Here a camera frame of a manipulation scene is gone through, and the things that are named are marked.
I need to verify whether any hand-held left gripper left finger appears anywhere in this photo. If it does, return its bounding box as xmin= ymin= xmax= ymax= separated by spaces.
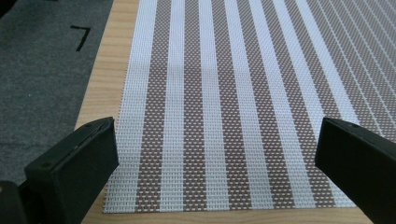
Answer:
xmin=23 ymin=116 xmax=120 ymax=224

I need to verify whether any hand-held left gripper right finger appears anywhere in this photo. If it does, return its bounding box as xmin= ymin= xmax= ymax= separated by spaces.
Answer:
xmin=314 ymin=117 xmax=396 ymax=224

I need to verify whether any black tape mark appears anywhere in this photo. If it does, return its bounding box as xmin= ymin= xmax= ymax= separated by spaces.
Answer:
xmin=69 ymin=24 xmax=92 ymax=53

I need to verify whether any brown white striped woven placemat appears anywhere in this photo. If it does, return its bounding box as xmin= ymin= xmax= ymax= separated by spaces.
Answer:
xmin=102 ymin=0 xmax=396 ymax=215

